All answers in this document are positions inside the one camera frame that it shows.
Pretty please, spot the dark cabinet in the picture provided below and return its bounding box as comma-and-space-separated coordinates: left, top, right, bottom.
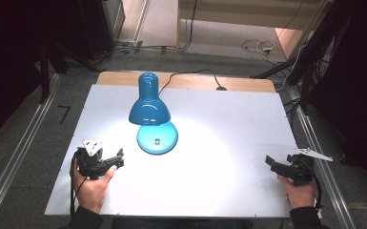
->
77, 0, 127, 61

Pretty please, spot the black metal stand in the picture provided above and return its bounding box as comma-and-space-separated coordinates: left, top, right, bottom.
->
250, 0, 358, 113

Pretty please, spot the white board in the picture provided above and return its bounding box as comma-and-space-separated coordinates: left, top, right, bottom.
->
44, 83, 300, 219

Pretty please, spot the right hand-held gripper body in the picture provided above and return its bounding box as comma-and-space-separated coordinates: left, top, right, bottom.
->
285, 147, 334, 187

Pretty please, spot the black floor cable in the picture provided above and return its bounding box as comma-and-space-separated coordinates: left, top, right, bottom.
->
113, 0, 199, 54

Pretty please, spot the black lamp cable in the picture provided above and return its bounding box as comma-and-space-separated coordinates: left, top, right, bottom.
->
157, 69, 228, 95

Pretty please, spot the person's left hand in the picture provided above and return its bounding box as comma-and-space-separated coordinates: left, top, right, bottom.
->
72, 157, 117, 215

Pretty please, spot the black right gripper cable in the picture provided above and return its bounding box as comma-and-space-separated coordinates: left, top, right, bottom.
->
311, 171, 324, 211

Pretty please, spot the white floor cable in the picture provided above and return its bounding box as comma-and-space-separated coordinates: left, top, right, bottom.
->
240, 38, 279, 66

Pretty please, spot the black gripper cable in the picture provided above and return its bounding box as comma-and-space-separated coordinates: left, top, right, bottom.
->
69, 149, 92, 219
311, 171, 324, 211

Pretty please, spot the person's right hand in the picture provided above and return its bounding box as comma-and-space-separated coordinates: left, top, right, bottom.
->
277, 175, 317, 210

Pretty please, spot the blue desk lamp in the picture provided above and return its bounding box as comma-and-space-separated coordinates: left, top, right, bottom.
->
128, 72, 179, 156

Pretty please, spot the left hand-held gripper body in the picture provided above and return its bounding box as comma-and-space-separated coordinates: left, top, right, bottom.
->
74, 138, 112, 180

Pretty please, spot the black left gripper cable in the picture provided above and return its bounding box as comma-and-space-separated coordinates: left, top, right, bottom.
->
69, 149, 92, 219

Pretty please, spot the aluminium rail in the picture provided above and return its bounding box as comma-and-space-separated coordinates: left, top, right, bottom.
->
287, 86, 358, 229
0, 73, 63, 229

